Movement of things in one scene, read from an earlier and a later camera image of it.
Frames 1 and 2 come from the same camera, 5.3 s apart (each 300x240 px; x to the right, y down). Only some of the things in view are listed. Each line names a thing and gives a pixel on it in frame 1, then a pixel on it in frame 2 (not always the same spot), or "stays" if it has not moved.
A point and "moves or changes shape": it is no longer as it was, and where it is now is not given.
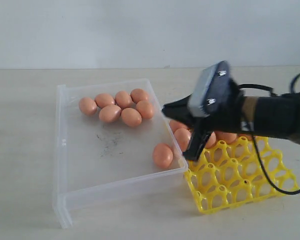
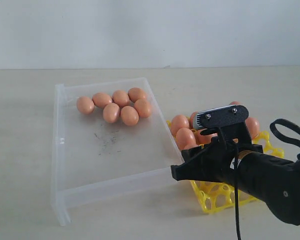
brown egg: [249, 136] moves or changes shape
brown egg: [175, 125] stays
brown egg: [131, 117] stays
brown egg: [183, 136] stays
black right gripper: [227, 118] to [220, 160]
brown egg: [145, 108] stays
